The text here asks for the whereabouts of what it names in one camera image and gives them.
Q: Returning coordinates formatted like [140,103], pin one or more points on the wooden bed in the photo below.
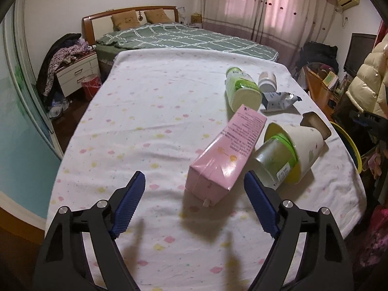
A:
[100,24]

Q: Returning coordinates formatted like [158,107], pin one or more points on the grey snack packet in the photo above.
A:
[279,100]

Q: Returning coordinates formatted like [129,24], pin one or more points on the red wastebasket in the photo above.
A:
[91,86]

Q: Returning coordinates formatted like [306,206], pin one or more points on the wooden desk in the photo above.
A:
[318,97]

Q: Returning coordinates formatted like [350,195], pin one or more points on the brown paper bag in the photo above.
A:
[196,18]

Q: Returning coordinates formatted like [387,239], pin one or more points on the white nightstand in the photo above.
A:
[77,72]

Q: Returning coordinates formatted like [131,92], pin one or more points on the pink floral bag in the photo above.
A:
[377,233]

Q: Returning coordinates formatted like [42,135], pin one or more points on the pink white curtain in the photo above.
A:
[272,15]

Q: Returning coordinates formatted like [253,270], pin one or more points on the yellow rimmed trash bin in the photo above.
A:
[351,148]

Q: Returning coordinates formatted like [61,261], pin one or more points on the pile of clothes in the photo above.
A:
[45,69]

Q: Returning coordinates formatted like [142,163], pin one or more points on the green lidded plastic container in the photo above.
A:
[272,157]

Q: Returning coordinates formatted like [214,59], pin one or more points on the clear plastic bags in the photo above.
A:
[59,107]

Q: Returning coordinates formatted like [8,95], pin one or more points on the green book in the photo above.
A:
[329,80]

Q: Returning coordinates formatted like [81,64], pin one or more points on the dark clothes pile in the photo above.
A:
[318,56]

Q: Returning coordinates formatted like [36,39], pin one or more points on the small white bottle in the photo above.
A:
[267,81]

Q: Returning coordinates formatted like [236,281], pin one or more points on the pink carton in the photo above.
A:
[227,154]

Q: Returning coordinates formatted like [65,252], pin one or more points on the green white plastic bottle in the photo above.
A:
[242,88]

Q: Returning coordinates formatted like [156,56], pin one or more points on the glass wardrobe door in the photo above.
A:
[18,112]

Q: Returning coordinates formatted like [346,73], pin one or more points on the black television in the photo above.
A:
[359,54]

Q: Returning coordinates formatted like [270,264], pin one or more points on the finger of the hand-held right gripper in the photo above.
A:
[369,122]

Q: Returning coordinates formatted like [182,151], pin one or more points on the green plaid quilt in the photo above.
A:
[188,38]

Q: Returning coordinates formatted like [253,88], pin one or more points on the floral garment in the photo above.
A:
[65,54]

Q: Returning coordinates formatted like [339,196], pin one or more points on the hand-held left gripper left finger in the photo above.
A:
[128,203]

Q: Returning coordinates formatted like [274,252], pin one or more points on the white paper cup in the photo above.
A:
[306,151]

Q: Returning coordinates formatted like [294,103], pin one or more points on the cream puffer jacket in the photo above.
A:
[369,85]

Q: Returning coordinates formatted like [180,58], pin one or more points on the brown pillow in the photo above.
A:
[125,20]
[157,15]

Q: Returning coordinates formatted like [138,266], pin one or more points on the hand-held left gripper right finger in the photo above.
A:
[260,200]

